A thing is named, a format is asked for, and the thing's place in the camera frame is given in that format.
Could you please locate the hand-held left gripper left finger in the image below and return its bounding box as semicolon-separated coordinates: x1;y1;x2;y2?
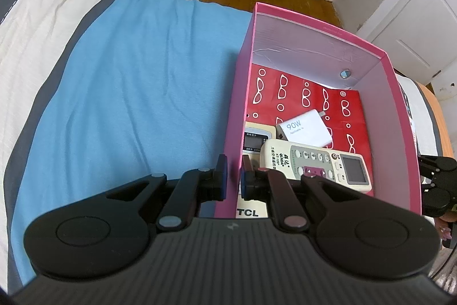
107;154;228;233

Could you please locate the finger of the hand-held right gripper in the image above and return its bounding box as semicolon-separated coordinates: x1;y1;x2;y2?
417;154;457;186

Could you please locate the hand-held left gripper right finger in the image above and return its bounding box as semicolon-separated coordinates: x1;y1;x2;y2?
241;155;361;231

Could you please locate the cream air conditioner remote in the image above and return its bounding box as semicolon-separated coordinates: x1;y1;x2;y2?
235;124;278;219

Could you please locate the pink cardboard box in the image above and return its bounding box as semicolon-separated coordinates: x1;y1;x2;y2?
214;2;424;220

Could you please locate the white charger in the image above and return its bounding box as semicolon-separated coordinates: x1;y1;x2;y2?
276;109;334;149

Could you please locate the white remote with grey screen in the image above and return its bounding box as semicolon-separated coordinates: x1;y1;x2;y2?
259;138;373;194

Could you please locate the person's right hand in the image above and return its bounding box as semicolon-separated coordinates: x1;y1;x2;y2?
436;215;452;240

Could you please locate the orange mattress edge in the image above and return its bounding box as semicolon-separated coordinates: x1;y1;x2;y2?
415;81;457;163

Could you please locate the red patterned bag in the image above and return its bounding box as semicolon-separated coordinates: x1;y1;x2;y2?
246;63;374;163

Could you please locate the white door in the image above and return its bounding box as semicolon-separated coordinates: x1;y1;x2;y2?
367;0;457;85

